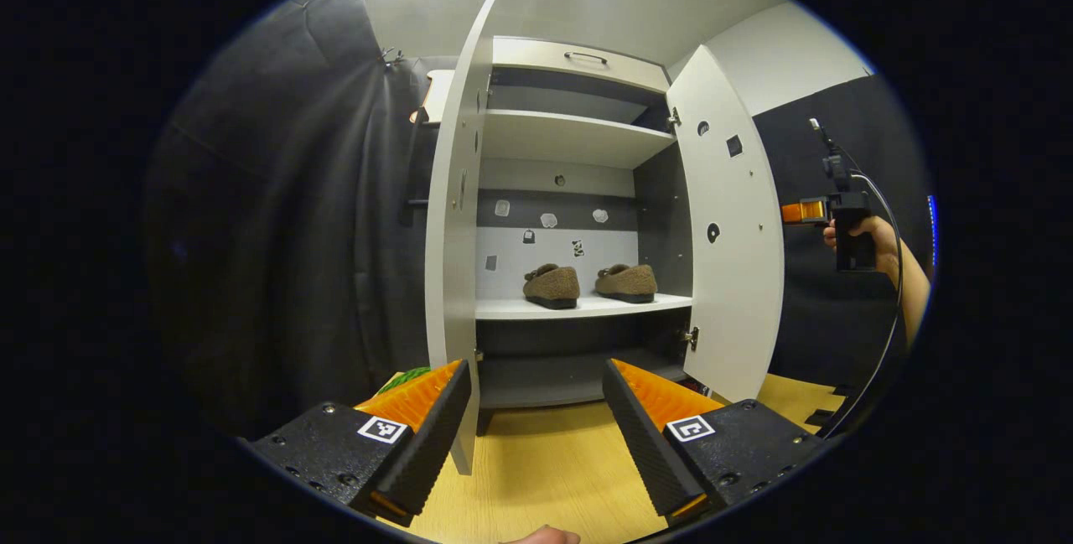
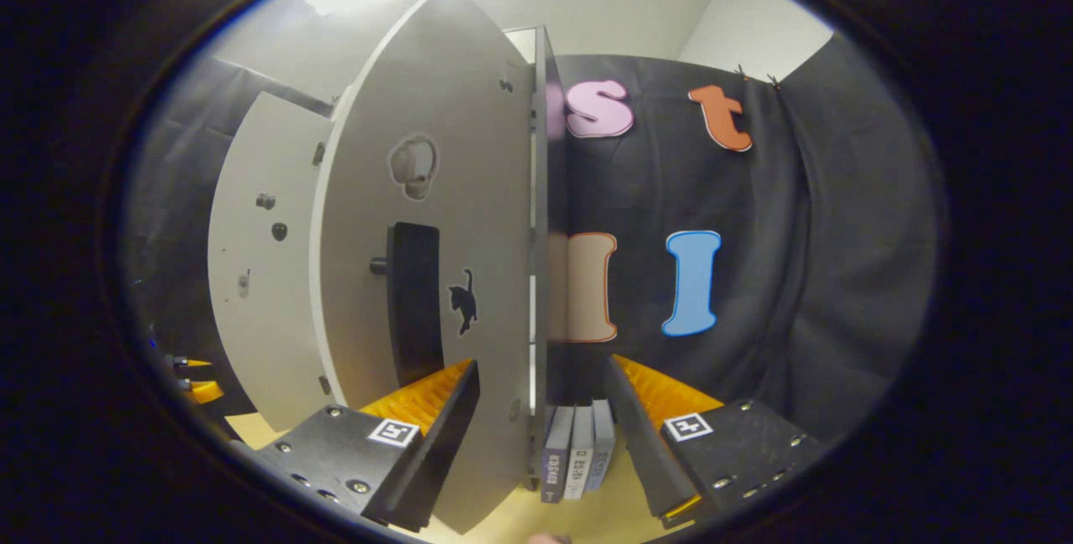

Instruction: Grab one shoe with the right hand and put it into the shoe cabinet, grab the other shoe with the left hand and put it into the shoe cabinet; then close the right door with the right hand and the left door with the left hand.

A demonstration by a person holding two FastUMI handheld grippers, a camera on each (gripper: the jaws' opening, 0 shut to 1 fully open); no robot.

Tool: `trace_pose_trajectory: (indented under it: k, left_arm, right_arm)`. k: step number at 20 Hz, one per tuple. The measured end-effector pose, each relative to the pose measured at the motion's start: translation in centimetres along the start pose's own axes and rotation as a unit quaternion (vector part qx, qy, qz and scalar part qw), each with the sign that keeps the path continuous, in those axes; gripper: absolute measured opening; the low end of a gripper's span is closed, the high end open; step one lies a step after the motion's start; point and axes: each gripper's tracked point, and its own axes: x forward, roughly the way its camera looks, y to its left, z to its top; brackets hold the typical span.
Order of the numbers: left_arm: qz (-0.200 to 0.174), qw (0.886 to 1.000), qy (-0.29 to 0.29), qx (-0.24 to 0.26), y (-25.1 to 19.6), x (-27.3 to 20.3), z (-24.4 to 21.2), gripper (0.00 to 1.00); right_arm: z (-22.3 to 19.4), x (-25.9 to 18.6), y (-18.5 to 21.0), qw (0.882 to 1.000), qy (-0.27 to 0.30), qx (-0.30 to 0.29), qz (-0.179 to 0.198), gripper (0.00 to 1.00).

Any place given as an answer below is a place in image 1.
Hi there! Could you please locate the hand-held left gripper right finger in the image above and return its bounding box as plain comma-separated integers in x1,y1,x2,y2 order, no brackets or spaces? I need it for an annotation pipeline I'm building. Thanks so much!
602,358,827,528

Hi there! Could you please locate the grey cabinet shelf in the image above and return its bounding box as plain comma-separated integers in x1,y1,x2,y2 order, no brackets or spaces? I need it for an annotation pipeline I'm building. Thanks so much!
478,355,688,409

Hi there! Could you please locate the white shoe cabinet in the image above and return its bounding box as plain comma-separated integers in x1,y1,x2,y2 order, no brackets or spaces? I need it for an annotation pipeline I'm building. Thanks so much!
423,0,786,478

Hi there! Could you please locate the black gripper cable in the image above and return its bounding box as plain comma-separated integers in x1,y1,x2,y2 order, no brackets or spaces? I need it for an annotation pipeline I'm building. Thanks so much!
817,168,906,442

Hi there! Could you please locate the white cabinet shelf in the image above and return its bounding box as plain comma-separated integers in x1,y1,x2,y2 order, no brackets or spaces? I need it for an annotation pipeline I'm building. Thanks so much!
484,108,678,170
475,293,695,321

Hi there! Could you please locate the white cabinet drawer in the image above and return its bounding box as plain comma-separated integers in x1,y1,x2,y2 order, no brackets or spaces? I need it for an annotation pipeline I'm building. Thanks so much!
492,35,671,94

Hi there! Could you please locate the brown fuzzy shoe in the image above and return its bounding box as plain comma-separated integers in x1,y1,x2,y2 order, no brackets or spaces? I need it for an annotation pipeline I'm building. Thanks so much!
595,263,659,304
522,263,581,310

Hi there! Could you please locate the white cabinet door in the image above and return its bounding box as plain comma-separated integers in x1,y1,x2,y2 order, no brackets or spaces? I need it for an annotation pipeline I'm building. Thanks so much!
423,0,497,476
665,44,786,404

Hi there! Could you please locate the black backdrop cloth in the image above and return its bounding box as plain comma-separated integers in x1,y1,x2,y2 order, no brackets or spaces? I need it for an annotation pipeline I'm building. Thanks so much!
143,0,936,436

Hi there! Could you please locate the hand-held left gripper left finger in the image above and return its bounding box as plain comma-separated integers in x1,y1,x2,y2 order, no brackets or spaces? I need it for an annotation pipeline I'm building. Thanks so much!
250,358,473,526

